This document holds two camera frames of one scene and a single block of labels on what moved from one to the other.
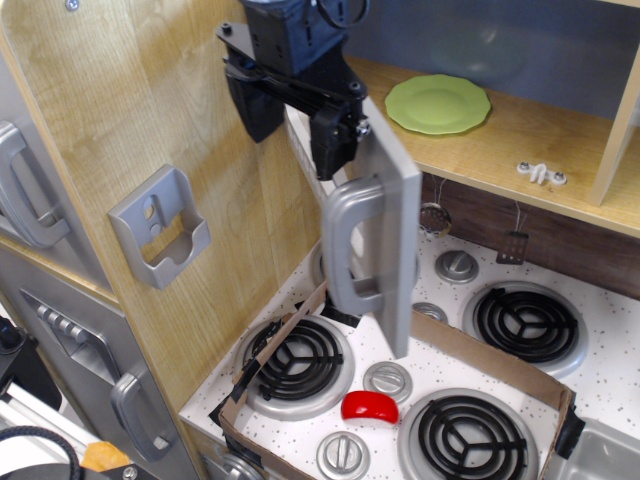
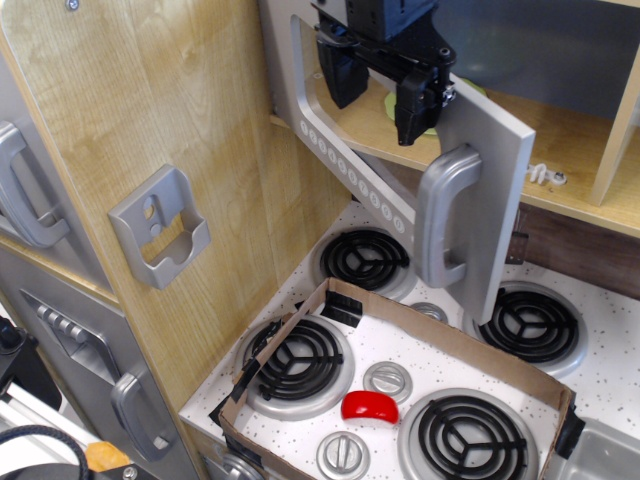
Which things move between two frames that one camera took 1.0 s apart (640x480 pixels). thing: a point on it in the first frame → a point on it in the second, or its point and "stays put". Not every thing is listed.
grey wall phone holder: x=147 y=212 stays put
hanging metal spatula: x=513 y=245 stays put
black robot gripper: x=298 y=43 → x=396 y=36
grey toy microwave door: x=392 y=188 → x=471 y=215
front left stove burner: x=309 y=376 stays put
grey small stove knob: x=430 y=310 stays put
